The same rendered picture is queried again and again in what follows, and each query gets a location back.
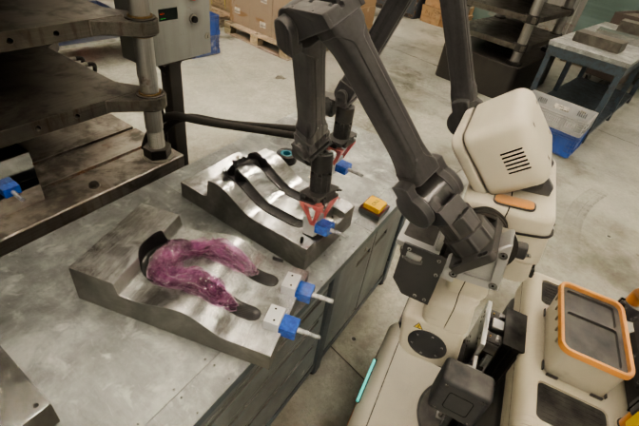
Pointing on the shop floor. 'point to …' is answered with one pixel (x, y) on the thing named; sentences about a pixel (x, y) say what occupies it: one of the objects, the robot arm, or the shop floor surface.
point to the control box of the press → (170, 17)
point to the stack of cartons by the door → (431, 11)
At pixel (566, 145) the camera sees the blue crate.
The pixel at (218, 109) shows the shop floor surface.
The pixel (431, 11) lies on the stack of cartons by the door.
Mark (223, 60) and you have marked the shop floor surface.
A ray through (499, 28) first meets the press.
